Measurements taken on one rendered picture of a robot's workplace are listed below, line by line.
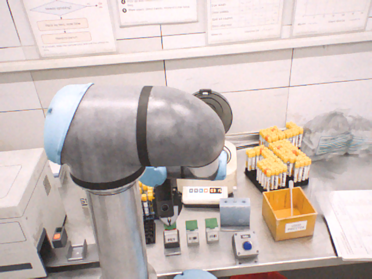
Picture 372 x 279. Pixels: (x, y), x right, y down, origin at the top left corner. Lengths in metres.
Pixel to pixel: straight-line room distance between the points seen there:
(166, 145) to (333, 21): 1.20
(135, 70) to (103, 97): 1.00
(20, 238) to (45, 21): 0.76
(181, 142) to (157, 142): 0.03
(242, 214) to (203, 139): 0.77
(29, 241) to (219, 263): 0.56
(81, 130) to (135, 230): 0.21
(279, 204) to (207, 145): 0.85
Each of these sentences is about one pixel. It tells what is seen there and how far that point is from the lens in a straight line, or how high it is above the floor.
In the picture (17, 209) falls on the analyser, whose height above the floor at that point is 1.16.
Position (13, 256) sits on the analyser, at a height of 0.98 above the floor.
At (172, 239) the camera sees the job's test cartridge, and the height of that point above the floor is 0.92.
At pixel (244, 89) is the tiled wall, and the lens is 1.57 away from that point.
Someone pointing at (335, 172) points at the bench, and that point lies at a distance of 1.57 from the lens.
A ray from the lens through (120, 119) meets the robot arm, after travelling 0.47.
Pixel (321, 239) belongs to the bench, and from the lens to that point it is 1.29.
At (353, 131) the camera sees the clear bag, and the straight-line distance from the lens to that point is 1.68.
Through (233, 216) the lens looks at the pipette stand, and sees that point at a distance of 1.24.
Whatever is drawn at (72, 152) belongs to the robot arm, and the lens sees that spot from 0.51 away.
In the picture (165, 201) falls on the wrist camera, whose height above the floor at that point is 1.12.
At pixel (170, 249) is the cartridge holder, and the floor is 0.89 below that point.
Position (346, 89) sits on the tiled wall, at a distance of 1.73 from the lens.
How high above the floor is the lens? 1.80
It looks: 33 degrees down
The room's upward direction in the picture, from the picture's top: 4 degrees counter-clockwise
